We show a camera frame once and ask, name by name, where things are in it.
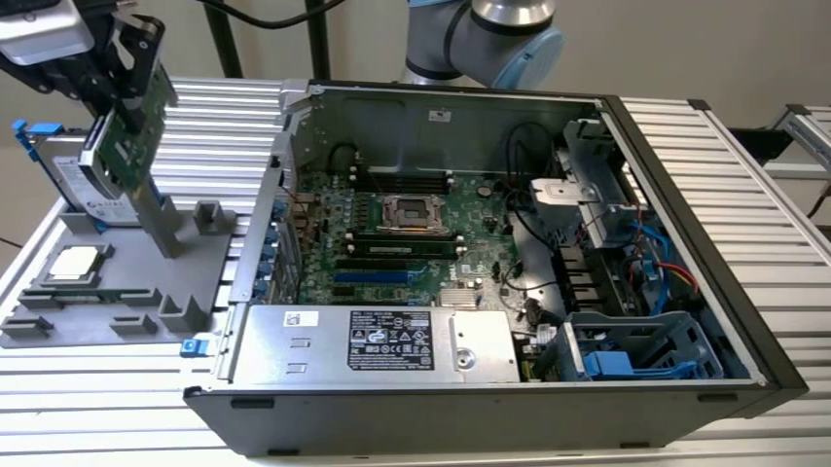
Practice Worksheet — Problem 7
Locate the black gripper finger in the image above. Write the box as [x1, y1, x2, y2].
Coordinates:
[110, 14, 169, 136]
[0, 48, 123, 118]

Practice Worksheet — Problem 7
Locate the green graphics card black cover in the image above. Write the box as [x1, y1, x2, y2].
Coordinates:
[75, 65, 182, 195]

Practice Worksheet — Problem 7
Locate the black stand pole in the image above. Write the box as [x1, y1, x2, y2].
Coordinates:
[201, 0, 247, 79]
[305, 0, 334, 82]

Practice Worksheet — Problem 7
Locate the hard disk in blue carrier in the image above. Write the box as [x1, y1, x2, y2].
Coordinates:
[11, 119, 158, 233]

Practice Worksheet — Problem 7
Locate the silver CPU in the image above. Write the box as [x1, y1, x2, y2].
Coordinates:
[50, 245, 110, 281]

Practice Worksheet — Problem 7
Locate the grey parts rack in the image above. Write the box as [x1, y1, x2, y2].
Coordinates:
[0, 163, 253, 349]

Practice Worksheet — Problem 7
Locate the green RAM stick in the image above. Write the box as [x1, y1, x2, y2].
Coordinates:
[25, 287, 155, 299]

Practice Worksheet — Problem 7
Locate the CPU socket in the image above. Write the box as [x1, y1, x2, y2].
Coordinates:
[379, 194, 449, 230]

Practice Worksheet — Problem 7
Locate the RAM stick with white label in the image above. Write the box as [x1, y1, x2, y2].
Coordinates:
[354, 241, 457, 259]

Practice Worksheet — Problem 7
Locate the long black expansion slot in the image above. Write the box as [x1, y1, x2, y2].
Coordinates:
[335, 259, 421, 271]

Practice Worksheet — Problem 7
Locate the blue expansion slot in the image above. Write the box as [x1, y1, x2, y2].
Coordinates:
[333, 270, 417, 284]

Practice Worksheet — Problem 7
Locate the green motherboard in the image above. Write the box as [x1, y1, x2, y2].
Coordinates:
[295, 169, 561, 322]

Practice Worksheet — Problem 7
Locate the silver power supply unit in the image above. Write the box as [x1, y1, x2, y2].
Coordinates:
[230, 304, 525, 385]

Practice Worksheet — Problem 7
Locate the silver chipset heatsink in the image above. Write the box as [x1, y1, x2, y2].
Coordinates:
[439, 287, 481, 308]

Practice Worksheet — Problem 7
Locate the grey metal drive bay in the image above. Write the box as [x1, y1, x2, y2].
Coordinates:
[529, 118, 652, 250]

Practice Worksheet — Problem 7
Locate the black card guide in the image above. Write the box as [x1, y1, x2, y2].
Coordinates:
[551, 245, 615, 315]

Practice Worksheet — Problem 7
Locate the black grey PC case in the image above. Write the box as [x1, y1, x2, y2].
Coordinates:
[182, 80, 812, 458]

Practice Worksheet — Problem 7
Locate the grey plastic disk bay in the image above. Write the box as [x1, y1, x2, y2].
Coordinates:
[562, 310, 728, 383]

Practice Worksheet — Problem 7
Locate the blue disk carrier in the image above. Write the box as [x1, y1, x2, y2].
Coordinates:
[582, 350, 710, 381]

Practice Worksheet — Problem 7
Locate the metal slat side table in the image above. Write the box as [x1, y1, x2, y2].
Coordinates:
[760, 102, 831, 182]

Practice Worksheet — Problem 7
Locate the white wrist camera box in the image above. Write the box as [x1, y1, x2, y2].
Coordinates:
[0, 0, 99, 67]

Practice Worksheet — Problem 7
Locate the thick black camera cable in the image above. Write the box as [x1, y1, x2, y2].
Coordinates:
[194, 0, 330, 29]

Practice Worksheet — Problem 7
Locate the black cable loop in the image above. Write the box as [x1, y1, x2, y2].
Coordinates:
[329, 140, 363, 172]

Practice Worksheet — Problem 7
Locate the black power wire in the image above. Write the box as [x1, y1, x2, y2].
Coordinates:
[505, 121, 561, 210]

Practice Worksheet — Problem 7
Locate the blue wire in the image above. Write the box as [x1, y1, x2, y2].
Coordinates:
[627, 217, 674, 317]

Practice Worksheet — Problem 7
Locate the red wire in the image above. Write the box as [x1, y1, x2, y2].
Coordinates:
[660, 261, 702, 294]

